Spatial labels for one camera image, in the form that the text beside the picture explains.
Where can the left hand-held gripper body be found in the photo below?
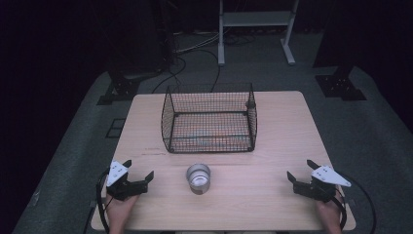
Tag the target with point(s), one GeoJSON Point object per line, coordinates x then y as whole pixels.
{"type": "Point", "coordinates": [120, 188]}

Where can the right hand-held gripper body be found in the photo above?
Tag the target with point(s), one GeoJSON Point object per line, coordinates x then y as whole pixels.
{"type": "Point", "coordinates": [319, 185]}

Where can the person's left hand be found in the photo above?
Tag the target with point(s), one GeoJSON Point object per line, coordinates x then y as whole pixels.
{"type": "Point", "coordinates": [120, 209]}

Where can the person's right hand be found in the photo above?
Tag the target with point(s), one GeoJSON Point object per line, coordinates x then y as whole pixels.
{"type": "Point", "coordinates": [328, 213]}

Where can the silver metal can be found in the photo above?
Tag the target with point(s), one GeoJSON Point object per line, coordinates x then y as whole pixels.
{"type": "Point", "coordinates": [198, 179]}

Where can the black stand with base plate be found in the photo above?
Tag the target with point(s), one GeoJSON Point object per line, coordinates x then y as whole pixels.
{"type": "Point", "coordinates": [341, 86]}
{"type": "Point", "coordinates": [125, 87]}

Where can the white metal desk frame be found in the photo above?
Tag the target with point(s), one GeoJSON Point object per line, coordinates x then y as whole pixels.
{"type": "Point", "coordinates": [256, 18]}

